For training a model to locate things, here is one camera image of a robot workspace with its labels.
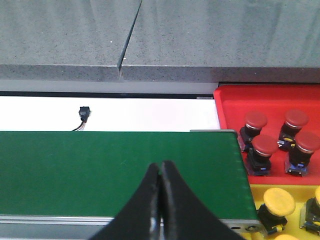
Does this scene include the thin sensor wire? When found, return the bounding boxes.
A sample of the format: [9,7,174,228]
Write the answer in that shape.
[71,121,87,132]

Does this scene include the grey stone countertop slab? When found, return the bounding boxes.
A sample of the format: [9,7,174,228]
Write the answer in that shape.
[0,0,141,82]
[121,0,320,83]

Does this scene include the grey stone countertop slab right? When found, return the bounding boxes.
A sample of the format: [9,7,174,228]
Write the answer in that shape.
[121,0,320,83]

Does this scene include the small black sensor block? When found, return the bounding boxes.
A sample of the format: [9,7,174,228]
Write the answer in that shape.
[78,106,91,123]

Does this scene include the yellow mushroom push button switch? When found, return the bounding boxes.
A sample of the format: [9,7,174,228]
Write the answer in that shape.
[274,234,299,240]

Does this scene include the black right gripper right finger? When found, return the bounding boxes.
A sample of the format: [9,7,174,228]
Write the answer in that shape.
[161,160,243,240]

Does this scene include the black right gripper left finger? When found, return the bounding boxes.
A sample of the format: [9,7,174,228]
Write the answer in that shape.
[90,163,161,240]

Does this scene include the aluminium conveyor side rail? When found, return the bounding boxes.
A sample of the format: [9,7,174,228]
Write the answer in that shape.
[0,214,264,233]

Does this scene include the red mushroom push button switch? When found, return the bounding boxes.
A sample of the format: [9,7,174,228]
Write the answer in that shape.
[237,110,268,152]

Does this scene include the green conveyor belt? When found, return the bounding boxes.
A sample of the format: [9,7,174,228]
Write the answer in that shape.
[0,131,257,220]

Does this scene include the red plastic tray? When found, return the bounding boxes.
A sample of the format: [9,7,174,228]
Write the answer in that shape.
[213,84,320,185]

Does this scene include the grey stone countertop slab left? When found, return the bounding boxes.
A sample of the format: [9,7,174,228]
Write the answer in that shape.
[0,0,141,82]

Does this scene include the yellow plastic tray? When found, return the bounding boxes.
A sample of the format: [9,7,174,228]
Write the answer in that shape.
[240,184,320,240]

